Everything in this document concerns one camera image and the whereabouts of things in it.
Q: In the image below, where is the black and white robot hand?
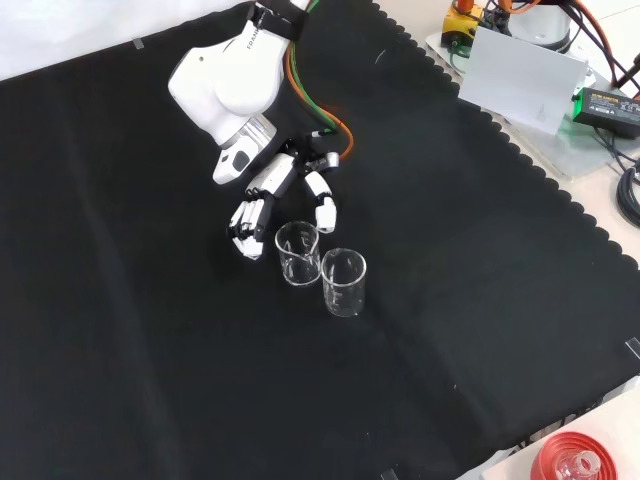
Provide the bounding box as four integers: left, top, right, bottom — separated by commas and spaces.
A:
226, 134, 341, 262

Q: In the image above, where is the clear glass beaker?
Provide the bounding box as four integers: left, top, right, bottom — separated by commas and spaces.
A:
320, 247, 368, 319
274, 220, 321, 288

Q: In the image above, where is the black bench cloth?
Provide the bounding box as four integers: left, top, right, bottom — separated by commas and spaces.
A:
0, 0, 640, 480

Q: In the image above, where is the yellow stop button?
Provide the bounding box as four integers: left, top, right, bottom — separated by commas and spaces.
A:
441, 1, 487, 52

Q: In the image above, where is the black power supply box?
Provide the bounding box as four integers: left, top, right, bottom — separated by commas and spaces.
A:
569, 85, 640, 141

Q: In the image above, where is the red plastic funnel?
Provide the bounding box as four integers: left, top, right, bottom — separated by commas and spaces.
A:
529, 430, 619, 480

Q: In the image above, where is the small clear glass piece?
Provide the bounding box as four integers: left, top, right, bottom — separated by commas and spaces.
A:
554, 449, 602, 480

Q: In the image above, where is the green cable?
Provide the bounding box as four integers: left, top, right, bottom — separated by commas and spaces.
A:
287, 0, 347, 138

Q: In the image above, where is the orange camera cable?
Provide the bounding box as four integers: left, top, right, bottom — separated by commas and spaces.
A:
283, 42, 357, 162

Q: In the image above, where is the grey metal base plate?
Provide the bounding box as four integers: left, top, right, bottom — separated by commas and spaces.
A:
423, 30, 640, 180

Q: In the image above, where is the coiled black cable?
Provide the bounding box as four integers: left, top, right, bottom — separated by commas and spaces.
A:
615, 158, 640, 230

